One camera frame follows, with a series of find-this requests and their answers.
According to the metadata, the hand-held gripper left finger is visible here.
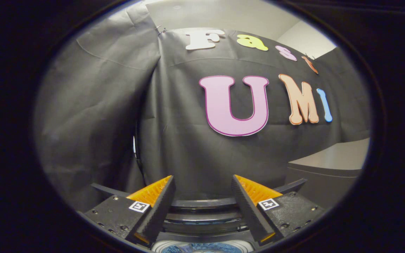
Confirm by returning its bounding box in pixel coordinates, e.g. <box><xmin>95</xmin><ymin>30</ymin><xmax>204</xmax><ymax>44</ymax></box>
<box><xmin>77</xmin><ymin>175</ymin><xmax>176</xmax><ymax>248</ymax></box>

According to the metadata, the white cabinet with grey frame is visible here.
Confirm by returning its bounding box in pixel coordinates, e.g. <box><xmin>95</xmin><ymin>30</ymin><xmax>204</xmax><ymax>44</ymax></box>
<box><xmin>286</xmin><ymin>138</ymin><xmax>370</xmax><ymax>208</ymax></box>

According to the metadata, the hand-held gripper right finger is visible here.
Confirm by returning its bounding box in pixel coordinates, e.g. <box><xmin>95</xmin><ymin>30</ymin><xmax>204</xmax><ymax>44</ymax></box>
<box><xmin>231</xmin><ymin>174</ymin><xmax>327</xmax><ymax>246</ymax></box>

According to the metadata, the black backdrop cloth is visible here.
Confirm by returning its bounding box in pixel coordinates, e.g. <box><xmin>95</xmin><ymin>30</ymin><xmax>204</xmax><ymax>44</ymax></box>
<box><xmin>34</xmin><ymin>2</ymin><xmax>371</xmax><ymax>212</ymax></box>

